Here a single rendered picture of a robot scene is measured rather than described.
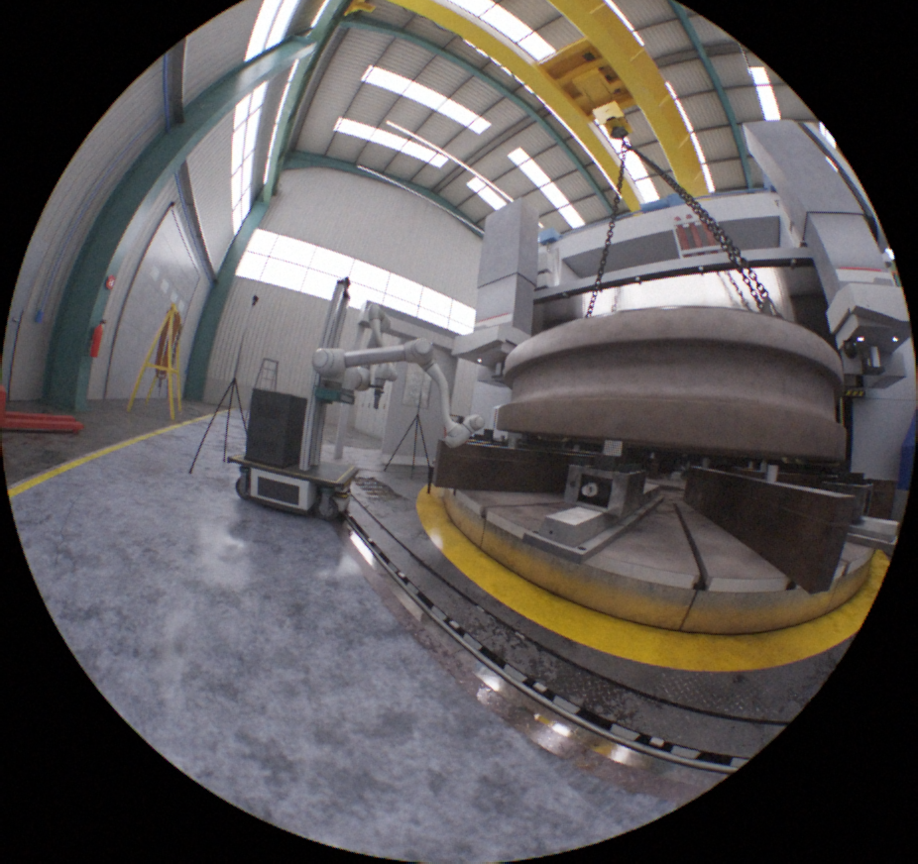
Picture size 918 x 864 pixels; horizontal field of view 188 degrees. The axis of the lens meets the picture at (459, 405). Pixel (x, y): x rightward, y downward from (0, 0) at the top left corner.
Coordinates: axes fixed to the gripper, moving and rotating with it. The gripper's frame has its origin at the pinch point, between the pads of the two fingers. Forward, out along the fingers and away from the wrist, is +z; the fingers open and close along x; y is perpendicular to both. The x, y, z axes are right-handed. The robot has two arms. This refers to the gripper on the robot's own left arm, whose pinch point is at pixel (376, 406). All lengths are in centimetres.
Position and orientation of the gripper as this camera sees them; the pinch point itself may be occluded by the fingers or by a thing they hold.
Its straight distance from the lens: 228.7
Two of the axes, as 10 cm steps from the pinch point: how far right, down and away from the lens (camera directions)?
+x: -1.9, 0.5, 9.8
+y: 9.7, 1.5, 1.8
